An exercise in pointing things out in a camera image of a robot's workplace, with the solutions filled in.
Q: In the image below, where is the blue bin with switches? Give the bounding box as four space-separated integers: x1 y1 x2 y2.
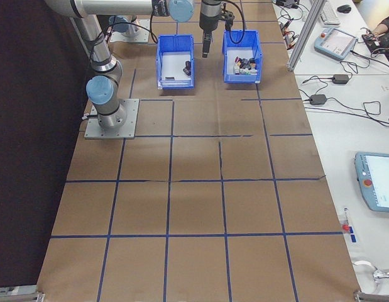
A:
221 29 264 84

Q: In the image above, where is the white foam bin liner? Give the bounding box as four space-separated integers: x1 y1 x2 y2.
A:
227 47 257 76
161 52 191 84

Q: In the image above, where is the blue bin with capacitors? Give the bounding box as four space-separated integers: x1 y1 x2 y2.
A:
155 33 196 91

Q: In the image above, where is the white computer keyboard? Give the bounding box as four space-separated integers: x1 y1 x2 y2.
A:
319 1 341 26

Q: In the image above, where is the grey blue teach pendant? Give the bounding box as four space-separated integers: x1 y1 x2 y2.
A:
314 26 359 62
354 151 389 213

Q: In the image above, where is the black electronic board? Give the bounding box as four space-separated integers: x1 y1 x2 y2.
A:
361 32 384 48

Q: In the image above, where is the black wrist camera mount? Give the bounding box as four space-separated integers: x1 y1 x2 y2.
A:
221 8 236 32

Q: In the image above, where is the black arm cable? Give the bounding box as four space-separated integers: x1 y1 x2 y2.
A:
87 0 246 64

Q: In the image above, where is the white square base plate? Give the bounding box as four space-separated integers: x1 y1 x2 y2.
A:
108 19 151 45
84 98 140 140

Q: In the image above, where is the aluminium profile post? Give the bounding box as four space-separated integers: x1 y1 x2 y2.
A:
287 0 327 72

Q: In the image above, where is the black power cable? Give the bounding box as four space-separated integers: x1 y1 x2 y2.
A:
302 74 335 95
304 100 389 128

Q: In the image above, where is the black frame cover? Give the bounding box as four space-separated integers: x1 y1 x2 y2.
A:
0 0 99 292

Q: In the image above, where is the metal clamp with white strap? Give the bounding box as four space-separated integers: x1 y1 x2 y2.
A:
353 259 389 284

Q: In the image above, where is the aluminium frame corner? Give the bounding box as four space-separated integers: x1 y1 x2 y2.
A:
0 284 46 302
353 289 389 302

